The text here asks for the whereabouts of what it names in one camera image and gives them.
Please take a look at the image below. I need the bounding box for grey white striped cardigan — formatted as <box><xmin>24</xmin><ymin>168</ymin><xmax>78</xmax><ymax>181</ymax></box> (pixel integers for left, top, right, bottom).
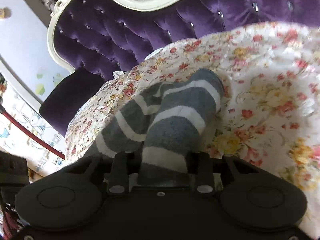
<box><xmin>85</xmin><ymin>68</ymin><xmax>224</xmax><ymax>186</ymax></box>

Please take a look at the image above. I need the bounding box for round wall hook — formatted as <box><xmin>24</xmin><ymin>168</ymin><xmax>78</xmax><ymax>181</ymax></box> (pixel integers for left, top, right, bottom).
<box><xmin>0</xmin><ymin>7</ymin><xmax>11</xmax><ymax>19</ymax></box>

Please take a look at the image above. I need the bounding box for purple tufted white-framed headboard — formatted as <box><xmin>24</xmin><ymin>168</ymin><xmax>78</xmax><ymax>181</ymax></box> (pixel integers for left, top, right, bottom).
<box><xmin>40</xmin><ymin>0</ymin><xmax>319</xmax><ymax>135</ymax></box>

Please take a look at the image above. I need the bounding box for floral bedspread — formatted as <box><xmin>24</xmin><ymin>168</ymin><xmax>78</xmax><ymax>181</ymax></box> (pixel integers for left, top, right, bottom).
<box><xmin>66</xmin><ymin>22</ymin><xmax>319</xmax><ymax>239</ymax></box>

